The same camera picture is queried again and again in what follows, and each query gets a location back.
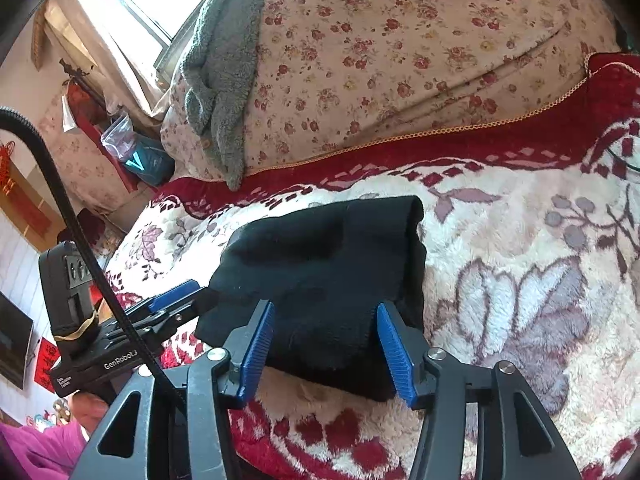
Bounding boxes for thick black cable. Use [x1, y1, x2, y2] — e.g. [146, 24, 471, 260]
[0, 106, 188, 411]

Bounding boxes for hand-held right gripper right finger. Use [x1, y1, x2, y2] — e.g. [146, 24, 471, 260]
[376, 302, 583, 480]

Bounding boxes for flat screen television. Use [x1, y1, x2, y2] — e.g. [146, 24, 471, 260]
[0, 292, 35, 391]

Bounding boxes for window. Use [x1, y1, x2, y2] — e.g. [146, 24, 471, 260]
[82, 0, 202, 63]

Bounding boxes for red and white floral blanket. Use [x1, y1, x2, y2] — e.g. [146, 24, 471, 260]
[95, 52, 640, 480]

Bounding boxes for person's left hand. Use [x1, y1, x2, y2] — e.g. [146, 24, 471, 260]
[74, 392, 112, 435]

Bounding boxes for person's left forearm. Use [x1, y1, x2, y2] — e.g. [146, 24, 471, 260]
[0, 419, 90, 480]

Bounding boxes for black pants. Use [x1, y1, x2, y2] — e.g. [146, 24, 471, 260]
[195, 195, 428, 403]

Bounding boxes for clear plastic bag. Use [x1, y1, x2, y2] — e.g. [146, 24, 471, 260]
[100, 112, 140, 163]

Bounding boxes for grey fleece blanket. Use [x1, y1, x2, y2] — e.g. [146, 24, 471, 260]
[180, 0, 278, 192]

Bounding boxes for floral quilt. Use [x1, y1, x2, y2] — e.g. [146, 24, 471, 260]
[160, 0, 626, 183]

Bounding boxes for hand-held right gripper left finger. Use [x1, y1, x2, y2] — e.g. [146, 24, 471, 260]
[70, 300, 277, 480]

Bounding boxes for red paper decoration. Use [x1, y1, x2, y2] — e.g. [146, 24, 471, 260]
[36, 337, 59, 394]

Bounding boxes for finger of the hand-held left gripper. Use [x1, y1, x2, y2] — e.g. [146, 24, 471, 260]
[120, 280, 205, 322]
[127, 287, 221, 347]

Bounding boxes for pale curtain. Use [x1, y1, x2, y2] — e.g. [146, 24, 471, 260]
[45, 0, 177, 122]

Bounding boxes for red knot ornament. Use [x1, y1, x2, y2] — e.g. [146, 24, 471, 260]
[0, 141, 17, 197]

